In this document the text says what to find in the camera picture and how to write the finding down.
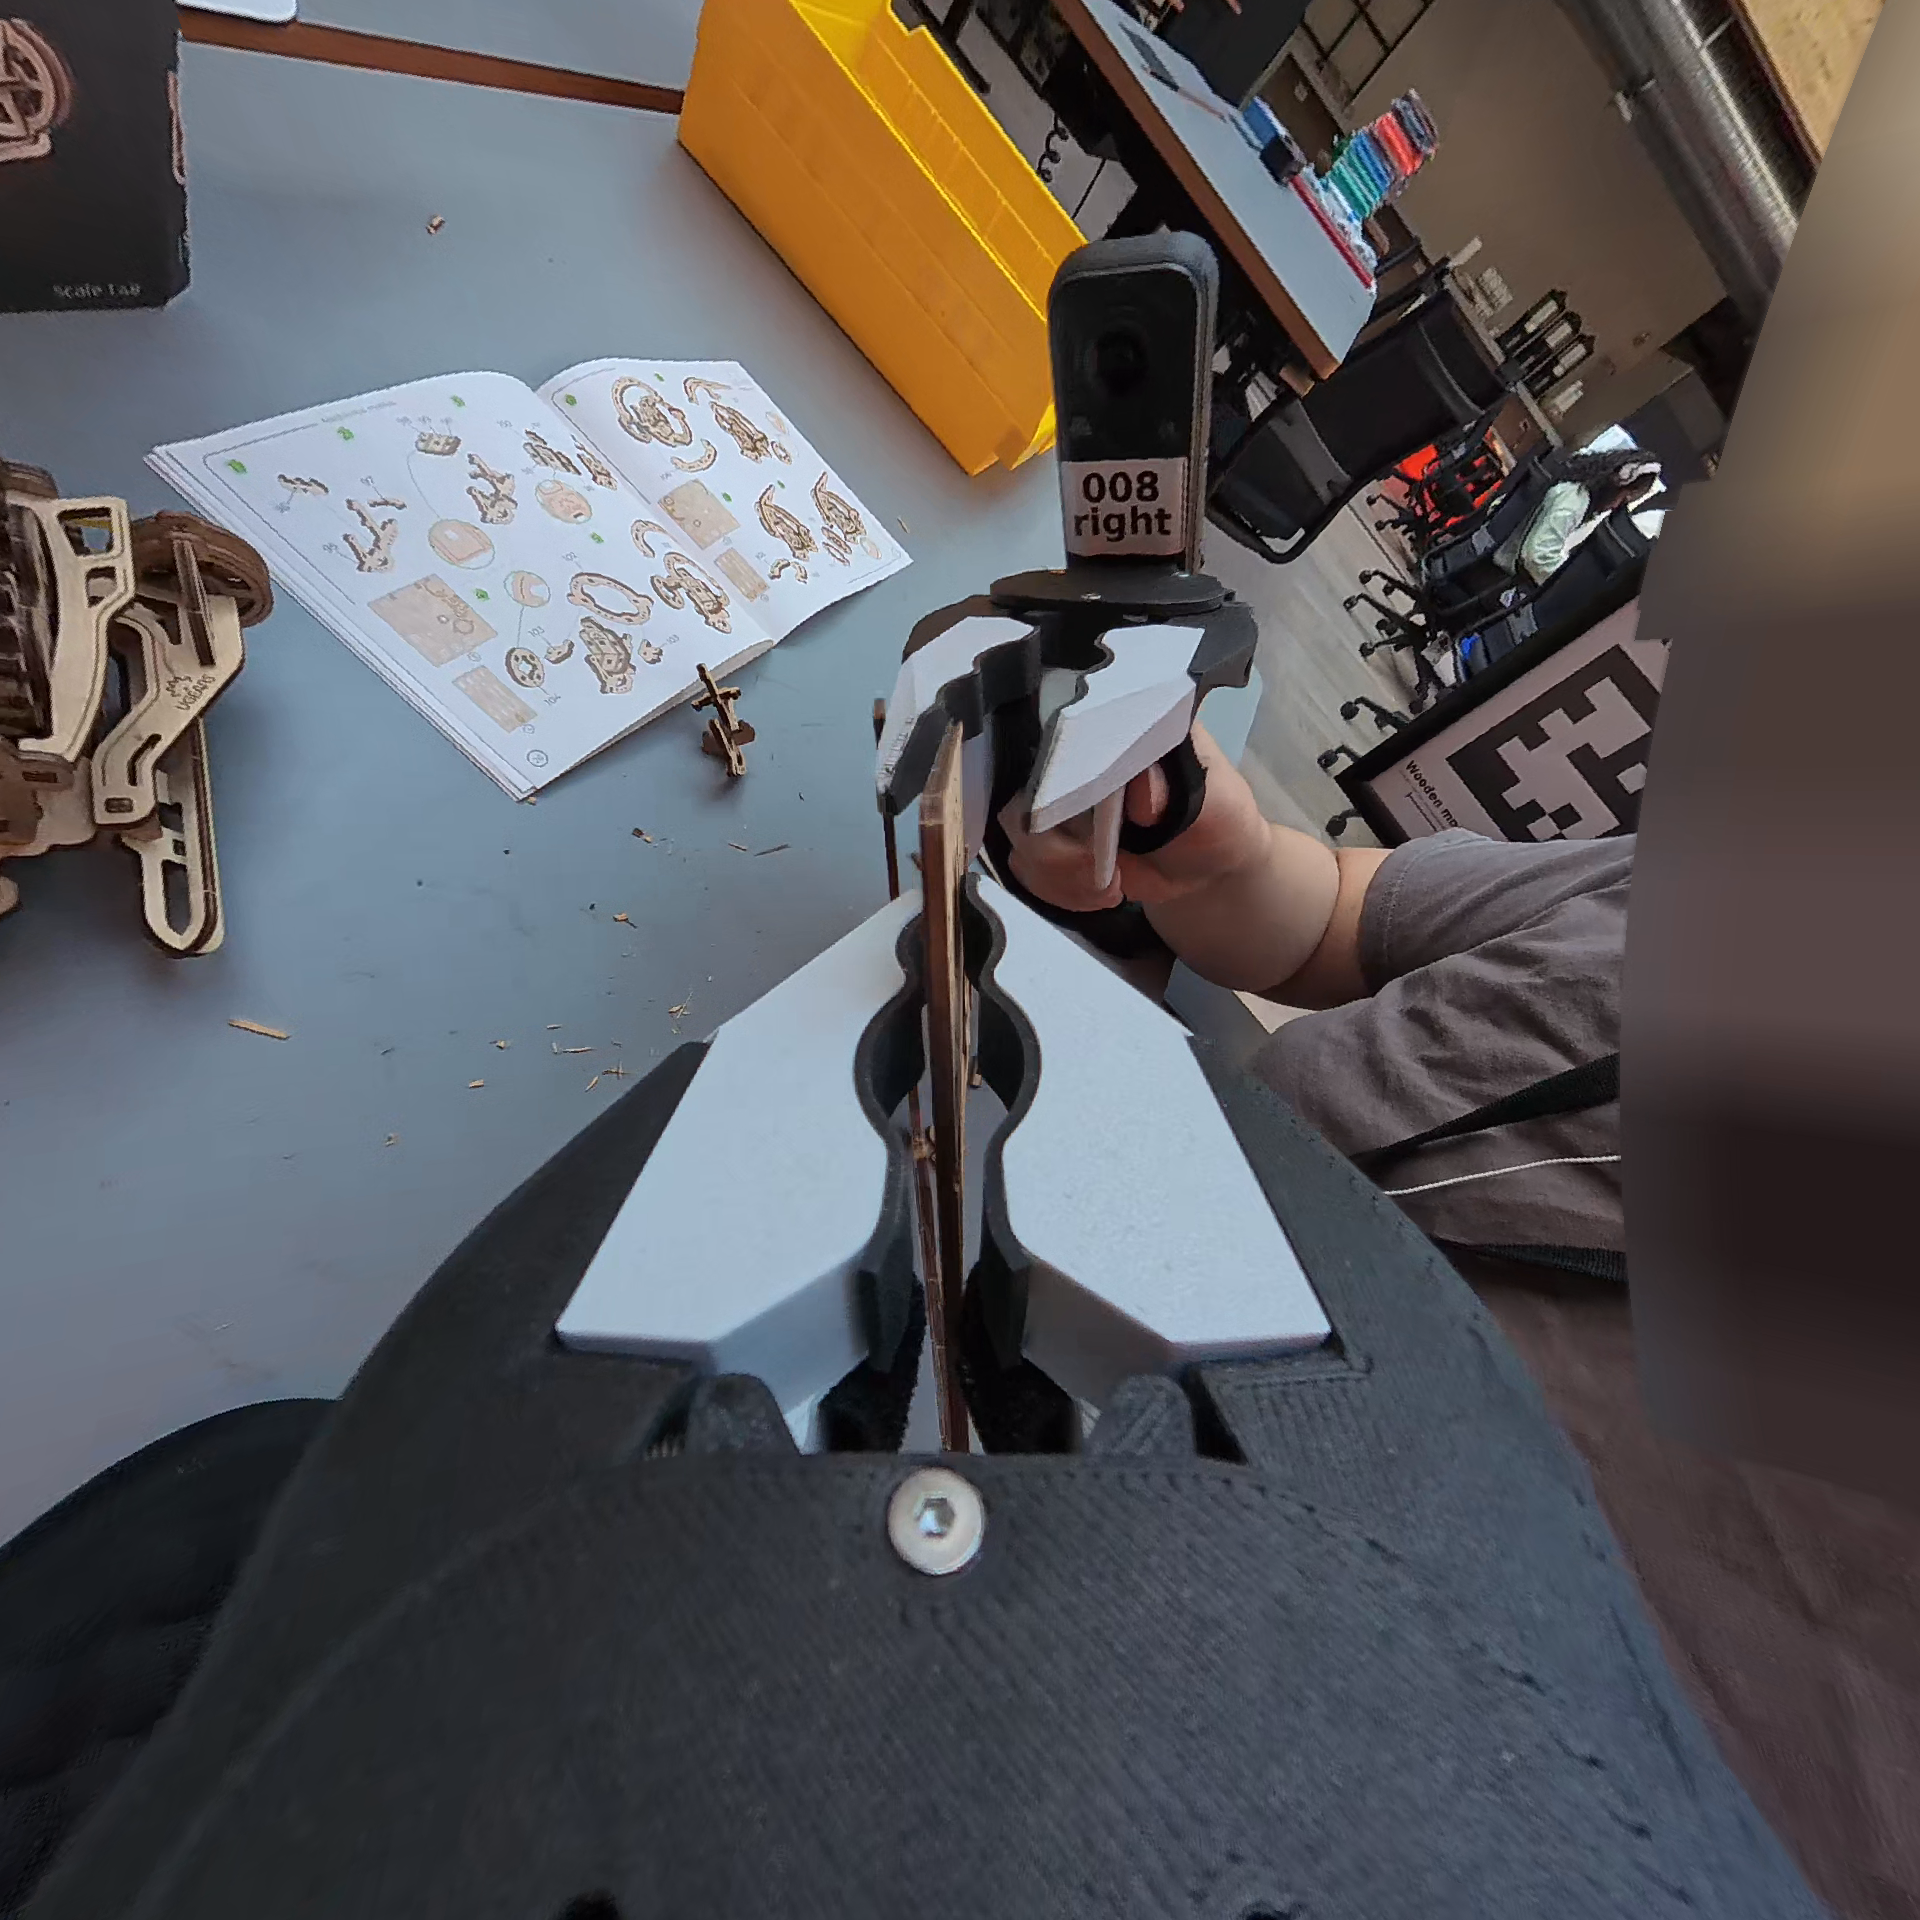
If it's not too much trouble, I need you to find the laser-cut wooden parts sheet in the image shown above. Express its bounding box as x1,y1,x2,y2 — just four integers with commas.
877,688,980,1452

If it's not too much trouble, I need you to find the assembled wooden mechanical model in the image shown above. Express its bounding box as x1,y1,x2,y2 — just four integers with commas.
0,459,277,960

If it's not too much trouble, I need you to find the person's right forearm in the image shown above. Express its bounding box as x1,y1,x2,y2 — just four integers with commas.
1185,833,1388,1008

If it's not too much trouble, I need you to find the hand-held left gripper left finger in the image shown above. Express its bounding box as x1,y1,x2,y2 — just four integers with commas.
554,886,926,1452

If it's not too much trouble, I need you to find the person's right hand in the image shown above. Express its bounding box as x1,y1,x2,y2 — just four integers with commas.
1006,741,1279,945

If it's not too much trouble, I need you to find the open instruction booklet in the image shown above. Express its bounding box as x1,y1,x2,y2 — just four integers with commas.
146,355,914,804

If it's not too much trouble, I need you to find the black office chair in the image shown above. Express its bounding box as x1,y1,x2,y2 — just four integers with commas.
1210,284,1406,566

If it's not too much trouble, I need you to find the black-white marker board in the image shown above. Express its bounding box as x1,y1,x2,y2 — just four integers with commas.
1333,601,1671,860

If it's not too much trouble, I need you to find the person's grey shirt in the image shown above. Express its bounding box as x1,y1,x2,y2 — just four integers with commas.
1249,830,1920,1920

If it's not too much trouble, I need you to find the silver ventilation duct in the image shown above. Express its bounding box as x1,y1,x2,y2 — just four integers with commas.
1589,0,1804,293

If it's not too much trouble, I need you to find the yellow plastic bin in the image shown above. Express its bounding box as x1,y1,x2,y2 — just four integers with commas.
681,0,1092,479

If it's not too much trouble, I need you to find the stack of colourful folders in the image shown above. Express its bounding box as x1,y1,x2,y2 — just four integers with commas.
1320,91,1446,229

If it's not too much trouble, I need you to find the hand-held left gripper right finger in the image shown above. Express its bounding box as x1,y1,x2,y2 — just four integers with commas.
974,875,1337,1452

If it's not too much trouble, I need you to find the black lanyard strap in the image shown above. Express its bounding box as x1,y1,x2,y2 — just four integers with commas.
1359,1050,1626,1283

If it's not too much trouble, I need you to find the background desk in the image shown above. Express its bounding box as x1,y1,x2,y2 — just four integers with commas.
1053,0,1380,380

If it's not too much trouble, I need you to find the black model kit box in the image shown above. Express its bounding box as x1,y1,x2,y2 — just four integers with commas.
0,0,194,317

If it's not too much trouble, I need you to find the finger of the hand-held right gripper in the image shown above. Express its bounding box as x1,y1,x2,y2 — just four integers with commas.
871,612,1042,822
1025,622,1205,835

